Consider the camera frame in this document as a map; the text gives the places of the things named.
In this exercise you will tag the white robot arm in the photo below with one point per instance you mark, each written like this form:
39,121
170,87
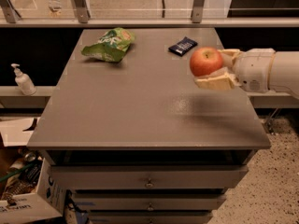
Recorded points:
284,73

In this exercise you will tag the middle grey drawer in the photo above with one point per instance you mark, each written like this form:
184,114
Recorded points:
148,202

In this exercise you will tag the green chip bag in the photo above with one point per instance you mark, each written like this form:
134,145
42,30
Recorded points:
110,47

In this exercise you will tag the bottom grey drawer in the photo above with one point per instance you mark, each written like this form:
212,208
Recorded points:
150,217

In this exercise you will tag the grey metal railing ledge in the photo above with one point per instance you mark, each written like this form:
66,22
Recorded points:
149,13

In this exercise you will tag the top grey drawer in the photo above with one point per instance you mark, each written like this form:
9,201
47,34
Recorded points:
148,177

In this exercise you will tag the red apple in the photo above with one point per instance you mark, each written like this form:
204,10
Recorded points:
205,61

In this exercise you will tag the grey drawer cabinet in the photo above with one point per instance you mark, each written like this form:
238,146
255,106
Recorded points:
146,111

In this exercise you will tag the white cardboard box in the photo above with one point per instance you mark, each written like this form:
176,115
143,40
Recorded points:
45,201

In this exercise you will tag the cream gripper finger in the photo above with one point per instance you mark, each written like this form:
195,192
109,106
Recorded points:
223,79
229,56

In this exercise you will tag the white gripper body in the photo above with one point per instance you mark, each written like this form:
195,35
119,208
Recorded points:
253,69

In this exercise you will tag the dark blue rxbar wrapper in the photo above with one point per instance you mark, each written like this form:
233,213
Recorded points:
183,46

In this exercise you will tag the grey drawer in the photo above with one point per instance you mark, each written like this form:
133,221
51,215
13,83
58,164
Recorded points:
150,217
148,202
148,177

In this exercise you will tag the white pump dispenser bottle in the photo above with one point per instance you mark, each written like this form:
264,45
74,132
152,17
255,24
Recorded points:
23,81

